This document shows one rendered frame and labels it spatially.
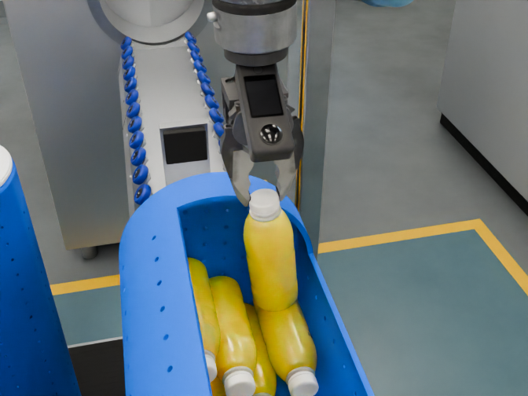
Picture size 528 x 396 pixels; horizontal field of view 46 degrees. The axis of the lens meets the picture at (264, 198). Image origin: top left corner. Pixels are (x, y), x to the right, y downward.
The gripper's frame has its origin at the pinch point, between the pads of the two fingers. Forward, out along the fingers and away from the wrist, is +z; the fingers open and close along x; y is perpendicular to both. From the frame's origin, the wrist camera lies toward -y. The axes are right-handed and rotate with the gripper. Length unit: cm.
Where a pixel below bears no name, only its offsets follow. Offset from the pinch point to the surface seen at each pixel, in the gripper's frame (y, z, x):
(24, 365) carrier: 39, 67, 49
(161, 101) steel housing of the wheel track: 93, 33, 9
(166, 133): 50, 18, 10
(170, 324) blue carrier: -14.7, 4.0, 13.7
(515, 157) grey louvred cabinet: 141, 106, -144
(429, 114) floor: 225, 129, -144
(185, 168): 51, 28, 7
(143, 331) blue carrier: -12.5, 6.8, 17.0
